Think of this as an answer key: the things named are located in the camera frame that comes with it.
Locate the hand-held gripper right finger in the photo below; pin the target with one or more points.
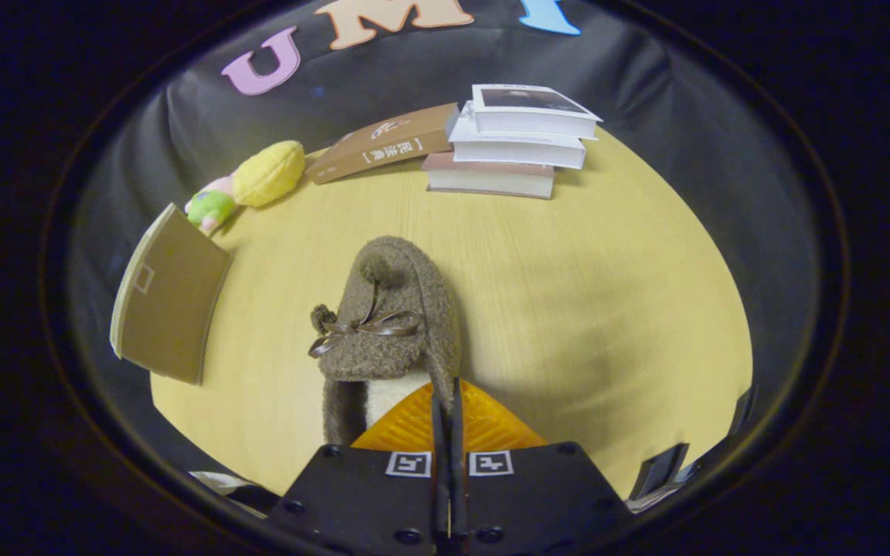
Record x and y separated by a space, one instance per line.
538 502

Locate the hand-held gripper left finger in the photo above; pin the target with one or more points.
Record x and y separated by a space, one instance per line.
368 502

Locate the brown fuzzy shoe with bow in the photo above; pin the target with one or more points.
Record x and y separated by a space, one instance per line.
402 297

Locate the beige fabric storage box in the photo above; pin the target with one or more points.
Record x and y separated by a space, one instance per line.
171 309

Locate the book with pinkish brown cover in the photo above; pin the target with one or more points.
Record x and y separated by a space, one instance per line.
487 181

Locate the pink and green plush toy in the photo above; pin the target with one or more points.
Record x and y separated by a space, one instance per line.
212 207

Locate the yellow plush toy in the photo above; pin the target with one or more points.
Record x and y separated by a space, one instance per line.
269 174

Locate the plain white book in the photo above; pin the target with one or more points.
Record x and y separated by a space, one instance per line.
514 150

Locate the white book with photo cover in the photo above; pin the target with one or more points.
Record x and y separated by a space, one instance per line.
538 116

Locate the black backdrop cloth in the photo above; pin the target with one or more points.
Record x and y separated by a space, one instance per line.
646 77

